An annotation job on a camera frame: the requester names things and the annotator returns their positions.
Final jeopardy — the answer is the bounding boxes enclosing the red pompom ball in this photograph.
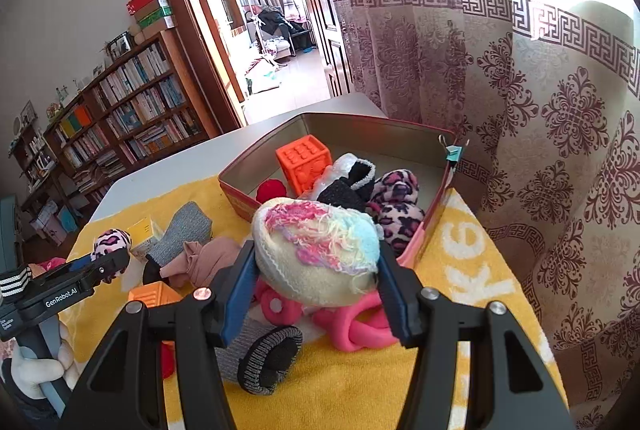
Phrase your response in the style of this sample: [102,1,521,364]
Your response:
[256,179,288,204]
[160,341,176,379]

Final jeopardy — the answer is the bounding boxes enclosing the leopard plush toy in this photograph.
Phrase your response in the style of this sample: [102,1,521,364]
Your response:
[368,169,424,257]
[90,228,132,284]

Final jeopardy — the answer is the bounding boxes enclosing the orange ribbed cube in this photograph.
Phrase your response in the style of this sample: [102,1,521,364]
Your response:
[128,282,182,308]

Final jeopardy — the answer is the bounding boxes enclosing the yellow cardboard box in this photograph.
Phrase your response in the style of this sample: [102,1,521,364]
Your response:
[127,216,164,261]

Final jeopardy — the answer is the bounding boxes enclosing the beige pink cloth bundle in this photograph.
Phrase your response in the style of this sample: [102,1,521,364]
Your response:
[160,236,241,288]

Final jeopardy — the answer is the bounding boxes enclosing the grey black sock roll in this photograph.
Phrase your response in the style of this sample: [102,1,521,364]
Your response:
[142,202,213,286]

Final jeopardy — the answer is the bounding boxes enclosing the white pink fuzzy sock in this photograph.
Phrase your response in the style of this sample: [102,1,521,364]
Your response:
[252,197,382,308]

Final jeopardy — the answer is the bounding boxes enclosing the black fuzzy sock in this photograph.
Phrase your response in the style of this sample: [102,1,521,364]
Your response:
[317,159,375,212]

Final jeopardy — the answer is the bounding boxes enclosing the large orange cat cube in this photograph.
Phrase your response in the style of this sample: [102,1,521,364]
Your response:
[276,134,332,196]

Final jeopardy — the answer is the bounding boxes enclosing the left hand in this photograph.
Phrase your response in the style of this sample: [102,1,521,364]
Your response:
[10,322,79,401]

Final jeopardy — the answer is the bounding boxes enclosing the small dark shelf unit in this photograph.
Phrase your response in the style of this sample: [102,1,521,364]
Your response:
[9,112,77,247]

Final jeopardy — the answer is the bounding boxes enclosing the yellow white towel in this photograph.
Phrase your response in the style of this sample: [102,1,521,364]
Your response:
[64,174,569,430]

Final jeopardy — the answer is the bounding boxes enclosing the large wooden bookshelf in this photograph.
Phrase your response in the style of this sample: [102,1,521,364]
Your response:
[44,29,220,202]

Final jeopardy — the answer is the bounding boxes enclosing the binder clip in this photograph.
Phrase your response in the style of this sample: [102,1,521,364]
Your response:
[438,134,470,169]

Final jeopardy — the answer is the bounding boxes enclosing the red biscuit tin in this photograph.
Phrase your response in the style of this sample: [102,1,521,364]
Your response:
[219,112,458,268]

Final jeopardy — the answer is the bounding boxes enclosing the stacked boxes on shelf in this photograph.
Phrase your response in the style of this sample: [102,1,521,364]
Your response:
[126,0,176,44]

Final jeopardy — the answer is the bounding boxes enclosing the purple patterned curtain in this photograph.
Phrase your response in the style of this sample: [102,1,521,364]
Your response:
[332,0,639,429]

